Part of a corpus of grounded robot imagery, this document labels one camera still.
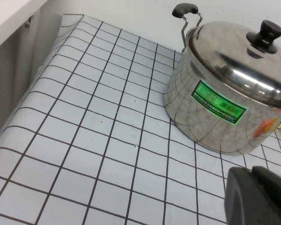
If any white black-grid tablecloth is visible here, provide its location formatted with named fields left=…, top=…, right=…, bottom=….
left=0, top=14, right=281, bottom=225

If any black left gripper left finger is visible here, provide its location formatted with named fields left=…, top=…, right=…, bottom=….
left=224, top=166, right=281, bottom=225

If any white side table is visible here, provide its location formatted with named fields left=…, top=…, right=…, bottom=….
left=0, top=0, right=49, bottom=35

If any steel lid with black knob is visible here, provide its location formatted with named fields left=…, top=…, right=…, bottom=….
left=185, top=20, right=281, bottom=110

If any stainless steel pot green label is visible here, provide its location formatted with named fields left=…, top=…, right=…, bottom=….
left=163, top=2, right=281, bottom=157

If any white table leg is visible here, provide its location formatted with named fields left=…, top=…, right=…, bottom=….
left=25, top=10, right=42, bottom=78

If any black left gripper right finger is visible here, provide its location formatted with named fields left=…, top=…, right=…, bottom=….
left=251, top=165, right=281, bottom=218

